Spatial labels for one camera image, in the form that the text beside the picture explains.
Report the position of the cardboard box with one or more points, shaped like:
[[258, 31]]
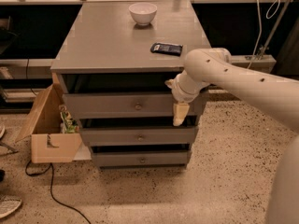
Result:
[[43, 126]]

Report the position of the grey bottom drawer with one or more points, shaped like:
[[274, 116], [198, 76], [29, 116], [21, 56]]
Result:
[[141, 159]]

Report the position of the metal stand pole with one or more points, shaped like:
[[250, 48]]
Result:
[[264, 47]]

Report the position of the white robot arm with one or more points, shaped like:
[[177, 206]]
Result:
[[277, 97]]

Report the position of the grey top drawer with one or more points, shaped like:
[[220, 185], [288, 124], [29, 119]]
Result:
[[119, 105]]

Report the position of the grey knit shoe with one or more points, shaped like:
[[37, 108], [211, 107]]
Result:
[[9, 204]]

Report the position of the grey drawer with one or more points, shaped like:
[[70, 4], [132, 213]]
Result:
[[141, 159], [138, 136], [119, 105]]

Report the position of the dark blue snack packet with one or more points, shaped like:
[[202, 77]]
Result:
[[166, 48]]

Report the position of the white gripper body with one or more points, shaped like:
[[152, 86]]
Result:
[[177, 91]]

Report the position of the shoe tip at left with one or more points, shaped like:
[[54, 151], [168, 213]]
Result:
[[2, 131]]

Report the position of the green snack bag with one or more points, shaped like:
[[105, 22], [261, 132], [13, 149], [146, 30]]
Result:
[[68, 124]]

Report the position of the grey drawer cabinet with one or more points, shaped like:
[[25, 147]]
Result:
[[107, 52]]

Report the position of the white bowl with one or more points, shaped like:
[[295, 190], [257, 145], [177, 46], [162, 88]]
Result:
[[143, 13]]

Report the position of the grey middle drawer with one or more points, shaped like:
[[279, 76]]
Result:
[[138, 136]]

